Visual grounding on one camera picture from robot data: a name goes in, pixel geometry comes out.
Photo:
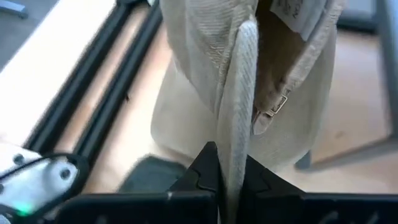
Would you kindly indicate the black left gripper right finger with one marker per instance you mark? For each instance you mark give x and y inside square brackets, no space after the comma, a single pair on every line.
[261,183]

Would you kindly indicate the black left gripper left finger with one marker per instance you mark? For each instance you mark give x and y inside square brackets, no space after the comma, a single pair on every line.
[202,174]

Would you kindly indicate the beige baseball cap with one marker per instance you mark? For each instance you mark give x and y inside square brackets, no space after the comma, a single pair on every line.
[192,46]

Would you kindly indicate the white plate with green light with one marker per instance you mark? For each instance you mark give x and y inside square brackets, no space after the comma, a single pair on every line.
[37,183]

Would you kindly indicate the grey perforated metal shelf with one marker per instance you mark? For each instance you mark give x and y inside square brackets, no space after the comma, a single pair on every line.
[388,62]

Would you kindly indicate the black table edge rail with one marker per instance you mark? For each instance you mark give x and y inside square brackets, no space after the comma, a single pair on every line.
[109,99]

